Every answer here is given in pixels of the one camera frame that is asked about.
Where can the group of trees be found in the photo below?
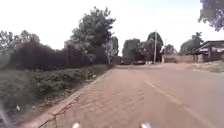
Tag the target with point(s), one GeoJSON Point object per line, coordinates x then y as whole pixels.
{"type": "Point", "coordinates": [131, 50]}

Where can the red brick path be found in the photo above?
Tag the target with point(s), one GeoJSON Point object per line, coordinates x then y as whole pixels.
{"type": "Point", "coordinates": [113, 100]}

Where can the tall green tree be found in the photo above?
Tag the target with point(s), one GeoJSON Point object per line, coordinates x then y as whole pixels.
{"type": "Point", "coordinates": [93, 30]}

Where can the pole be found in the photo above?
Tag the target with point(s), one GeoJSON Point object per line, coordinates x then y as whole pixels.
{"type": "Point", "coordinates": [155, 46]}

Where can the concrete kerb beside verge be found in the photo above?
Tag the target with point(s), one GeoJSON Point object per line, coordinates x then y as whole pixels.
{"type": "Point", "coordinates": [63, 103]}

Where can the robot's own part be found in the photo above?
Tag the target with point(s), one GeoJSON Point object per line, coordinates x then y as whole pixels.
{"type": "Point", "coordinates": [145, 125]}
{"type": "Point", "coordinates": [76, 125]}

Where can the dark hedge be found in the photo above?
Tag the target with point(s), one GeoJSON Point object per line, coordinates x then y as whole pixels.
{"type": "Point", "coordinates": [36, 56]}

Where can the overgrown grass verge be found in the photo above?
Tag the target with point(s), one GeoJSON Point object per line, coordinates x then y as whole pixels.
{"type": "Point", "coordinates": [33, 86]}

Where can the grey asphalt road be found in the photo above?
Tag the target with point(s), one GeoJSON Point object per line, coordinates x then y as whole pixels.
{"type": "Point", "coordinates": [193, 86]}

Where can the low building with dark roof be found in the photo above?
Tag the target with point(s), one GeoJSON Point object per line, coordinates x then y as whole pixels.
{"type": "Point", "coordinates": [210, 50]}

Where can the overhanging tree branches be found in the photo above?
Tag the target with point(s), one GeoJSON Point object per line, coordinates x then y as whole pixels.
{"type": "Point", "coordinates": [213, 13]}

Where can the tree behind wall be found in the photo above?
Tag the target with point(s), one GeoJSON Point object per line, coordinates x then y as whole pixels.
{"type": "Point", "coordinates": [191, 43]}

